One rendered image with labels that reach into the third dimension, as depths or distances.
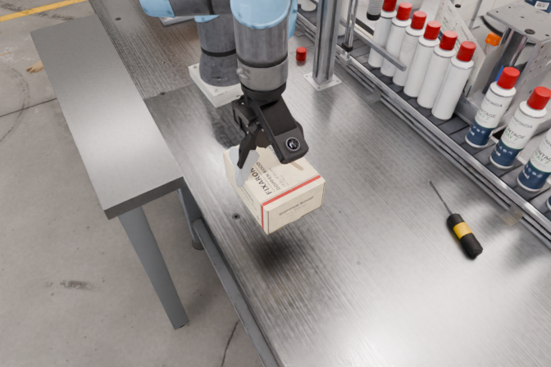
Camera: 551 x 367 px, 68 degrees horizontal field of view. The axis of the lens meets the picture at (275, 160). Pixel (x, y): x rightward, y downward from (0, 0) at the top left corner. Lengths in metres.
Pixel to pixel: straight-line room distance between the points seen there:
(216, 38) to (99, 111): 0.39
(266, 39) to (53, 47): 1.12
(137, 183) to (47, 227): 1.17
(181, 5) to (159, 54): 0.77
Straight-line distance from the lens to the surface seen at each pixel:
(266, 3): 0.54
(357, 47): 1.34
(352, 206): 0.94
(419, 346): 0.83
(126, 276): 1.87
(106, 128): 1.19
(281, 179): 0.72
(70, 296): 1.92
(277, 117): 0.62
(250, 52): 0.57
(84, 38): 1.60
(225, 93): 1.16
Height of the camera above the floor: 1.58
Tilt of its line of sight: 48 degrees down
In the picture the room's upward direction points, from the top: straight up
